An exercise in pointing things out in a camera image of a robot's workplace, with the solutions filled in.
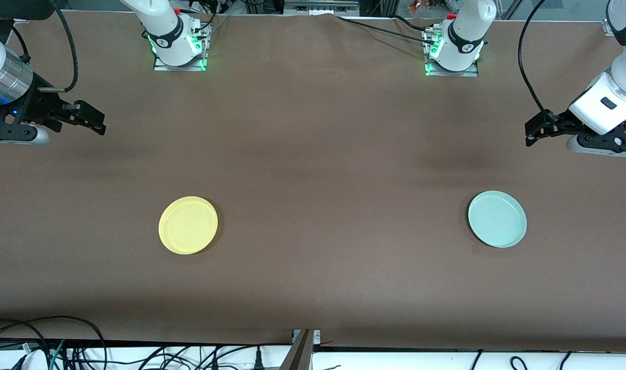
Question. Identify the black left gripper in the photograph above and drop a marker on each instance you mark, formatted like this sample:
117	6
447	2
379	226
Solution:
558	123

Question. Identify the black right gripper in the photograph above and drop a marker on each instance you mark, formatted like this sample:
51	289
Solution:
39	104

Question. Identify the pale green round plate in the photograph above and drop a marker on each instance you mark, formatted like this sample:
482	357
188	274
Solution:
497	219

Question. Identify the yellow round plate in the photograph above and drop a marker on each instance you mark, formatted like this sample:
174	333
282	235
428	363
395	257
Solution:
188	225

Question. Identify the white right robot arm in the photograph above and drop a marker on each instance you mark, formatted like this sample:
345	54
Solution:
164	20

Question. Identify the grey metal device box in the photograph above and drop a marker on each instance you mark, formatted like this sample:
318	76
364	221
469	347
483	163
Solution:
320	6

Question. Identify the brown table cover sheet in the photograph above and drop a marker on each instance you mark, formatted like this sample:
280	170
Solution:
312	288

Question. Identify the black power plug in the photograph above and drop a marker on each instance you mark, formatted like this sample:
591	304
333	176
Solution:
258	359

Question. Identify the aluminium profile beam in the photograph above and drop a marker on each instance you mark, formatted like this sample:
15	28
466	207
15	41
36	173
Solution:
298	354

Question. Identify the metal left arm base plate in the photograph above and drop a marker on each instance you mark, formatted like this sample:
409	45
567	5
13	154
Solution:
472	72

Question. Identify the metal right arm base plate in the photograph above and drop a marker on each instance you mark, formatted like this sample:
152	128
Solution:
161	66

